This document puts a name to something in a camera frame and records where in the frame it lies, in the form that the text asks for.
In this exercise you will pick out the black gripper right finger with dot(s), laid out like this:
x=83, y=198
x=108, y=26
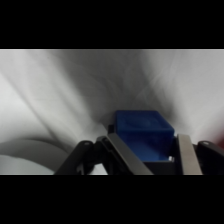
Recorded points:
x=190, y=156

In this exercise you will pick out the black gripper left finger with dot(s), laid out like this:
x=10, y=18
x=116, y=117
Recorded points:
x=100, y=156

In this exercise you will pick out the blue cube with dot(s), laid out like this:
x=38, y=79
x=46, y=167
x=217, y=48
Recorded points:
x=143, y=133

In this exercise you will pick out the grey bowl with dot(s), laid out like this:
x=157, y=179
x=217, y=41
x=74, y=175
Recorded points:
x=26, y=156

